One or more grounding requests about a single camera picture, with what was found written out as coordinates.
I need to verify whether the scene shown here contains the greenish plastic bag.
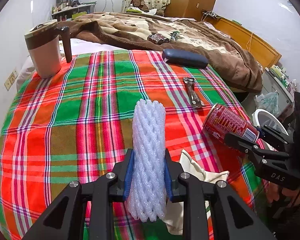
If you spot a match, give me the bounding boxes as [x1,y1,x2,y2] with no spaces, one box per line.
[254,91,279,110]

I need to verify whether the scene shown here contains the person's right hand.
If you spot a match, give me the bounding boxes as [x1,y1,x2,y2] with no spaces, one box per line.
[267,179,300,205]

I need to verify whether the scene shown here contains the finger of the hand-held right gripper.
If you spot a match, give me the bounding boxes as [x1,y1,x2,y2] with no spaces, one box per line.
[224,132,289,165]
[257,124,293,144]

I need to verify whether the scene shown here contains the white trash bin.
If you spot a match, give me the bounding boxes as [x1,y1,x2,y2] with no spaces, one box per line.
[252,108,289,153]

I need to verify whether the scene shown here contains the white foam fruit net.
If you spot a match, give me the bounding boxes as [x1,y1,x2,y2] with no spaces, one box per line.
[129,99,168,222]

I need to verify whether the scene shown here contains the brown blanket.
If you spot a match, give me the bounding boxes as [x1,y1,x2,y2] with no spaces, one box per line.
[57,12,263,92]

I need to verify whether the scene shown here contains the dark can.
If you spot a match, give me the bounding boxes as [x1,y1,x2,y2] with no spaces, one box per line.
[147,33,169,45]

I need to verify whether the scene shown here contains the brown snack wrapper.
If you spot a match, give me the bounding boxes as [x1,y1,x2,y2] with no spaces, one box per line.
[182,77,205,109]

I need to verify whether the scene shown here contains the grey nightstand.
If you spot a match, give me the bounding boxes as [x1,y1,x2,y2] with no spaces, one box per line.
[264,65,300,113]

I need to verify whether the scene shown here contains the brown teddy bear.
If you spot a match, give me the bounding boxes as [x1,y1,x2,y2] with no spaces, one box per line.
[129,0,150,12]

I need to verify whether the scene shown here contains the cluttered shelf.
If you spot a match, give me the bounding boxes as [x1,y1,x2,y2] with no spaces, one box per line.
[51,2,94,22]

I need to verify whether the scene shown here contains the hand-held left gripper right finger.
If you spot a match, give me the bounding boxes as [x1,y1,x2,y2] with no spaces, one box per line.
[164,148,275,240]

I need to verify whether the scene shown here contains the wall socket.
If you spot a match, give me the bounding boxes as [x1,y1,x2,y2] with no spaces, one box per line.
[4,67,18,90]

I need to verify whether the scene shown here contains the wooden headboard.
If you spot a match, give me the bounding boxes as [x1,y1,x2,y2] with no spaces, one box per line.
[210,17,282,68]

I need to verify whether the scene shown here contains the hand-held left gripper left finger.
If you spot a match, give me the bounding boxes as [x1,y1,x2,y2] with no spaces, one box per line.
[22,149,135,240]

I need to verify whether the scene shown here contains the pink mug with brown lid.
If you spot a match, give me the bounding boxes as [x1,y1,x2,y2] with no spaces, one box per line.
[24,19,73,79]

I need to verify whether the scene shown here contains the red drink can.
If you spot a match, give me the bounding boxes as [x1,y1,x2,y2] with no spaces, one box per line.
[202,103,260,158]

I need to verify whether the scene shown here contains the plaid cloth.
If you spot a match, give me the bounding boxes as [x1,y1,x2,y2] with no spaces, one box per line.
[0,50,270,240]

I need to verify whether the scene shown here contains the charger with cables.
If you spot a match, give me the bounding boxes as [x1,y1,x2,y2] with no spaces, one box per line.
[201,9,218,19]

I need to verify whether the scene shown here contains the dark blue glasses case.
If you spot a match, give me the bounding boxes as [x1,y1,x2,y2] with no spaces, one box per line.
[162,49,209,68]

